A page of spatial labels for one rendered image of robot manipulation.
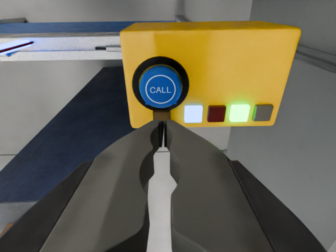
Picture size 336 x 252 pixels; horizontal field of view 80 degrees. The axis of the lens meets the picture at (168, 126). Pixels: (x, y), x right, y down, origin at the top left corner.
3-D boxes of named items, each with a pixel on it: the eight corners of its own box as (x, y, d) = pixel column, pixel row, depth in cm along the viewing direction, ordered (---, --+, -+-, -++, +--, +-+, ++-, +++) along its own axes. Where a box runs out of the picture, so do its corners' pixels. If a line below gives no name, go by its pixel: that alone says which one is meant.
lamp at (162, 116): (170, 108, 21) (170, 111, 20) (170, 123, 22) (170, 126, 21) (152, 109, 21) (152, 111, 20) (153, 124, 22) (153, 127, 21)
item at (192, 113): (202, 104, 21) (203, 107, 20) (200, 120, 22) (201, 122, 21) (184, 105, 21) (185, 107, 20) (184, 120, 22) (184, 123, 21)
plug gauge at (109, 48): (138, 46, 37) (94, 45, 36) (139, 53, 37) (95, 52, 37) (139, 45, 38) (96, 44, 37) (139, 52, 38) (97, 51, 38)
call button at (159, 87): (181, 63, 19) (182, 68, 18) (180, 102, 21) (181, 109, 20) (138, 64, 19) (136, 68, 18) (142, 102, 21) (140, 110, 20)
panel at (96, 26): (175, 20, 101) (190, 39, 45) (175, 21, 102) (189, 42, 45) (11, 22, 101) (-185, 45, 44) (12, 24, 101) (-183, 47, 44)
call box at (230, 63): (257, 19, 26) (307, 27, 17) (243, 93, 31) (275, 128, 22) (133, 21, 26) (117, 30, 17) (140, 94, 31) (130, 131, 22)
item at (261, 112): (271, 103, 21) (274, 106, 20) (267, 118, 22) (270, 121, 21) (254, 103, 21) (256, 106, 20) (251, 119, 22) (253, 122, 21)
